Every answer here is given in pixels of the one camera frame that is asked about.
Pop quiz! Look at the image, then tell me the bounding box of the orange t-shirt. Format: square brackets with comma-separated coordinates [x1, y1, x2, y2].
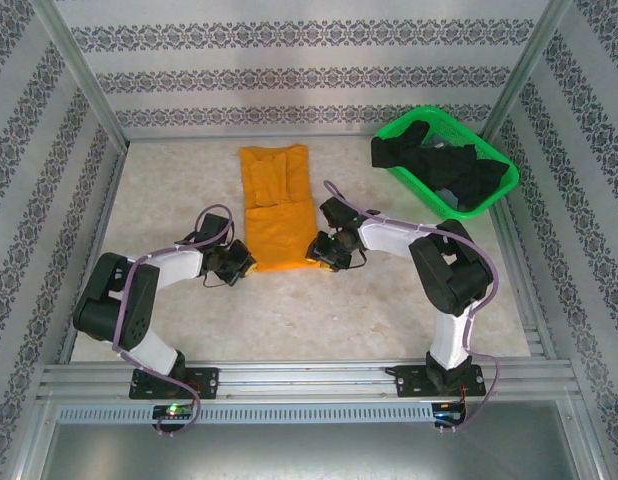
[238, 143, 336, 274]

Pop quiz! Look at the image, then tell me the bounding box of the green plastic basket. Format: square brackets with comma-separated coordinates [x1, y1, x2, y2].
[372, 105, 520, 223]

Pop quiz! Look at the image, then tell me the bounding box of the black t-shirt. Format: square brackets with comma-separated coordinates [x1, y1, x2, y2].
[370, 121, 510, 209]

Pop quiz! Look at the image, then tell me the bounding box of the metal base panel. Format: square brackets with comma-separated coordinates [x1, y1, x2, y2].
[38, 423, 603, 480]

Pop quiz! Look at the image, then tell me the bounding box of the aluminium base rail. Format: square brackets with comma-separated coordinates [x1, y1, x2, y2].
[38, 360, 575, 401]

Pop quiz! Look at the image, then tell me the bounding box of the slotted grey cable duct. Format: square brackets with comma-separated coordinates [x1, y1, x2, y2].
[56, 402, 463, 426]

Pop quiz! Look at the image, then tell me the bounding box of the aluminium side rail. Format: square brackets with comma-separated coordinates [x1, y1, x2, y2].
[488, 202, 546, 360]

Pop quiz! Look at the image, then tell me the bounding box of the aluminium frame post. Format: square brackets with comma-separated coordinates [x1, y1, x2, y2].
[481, 0, 573, 142]
[31, 0, 131, 151]

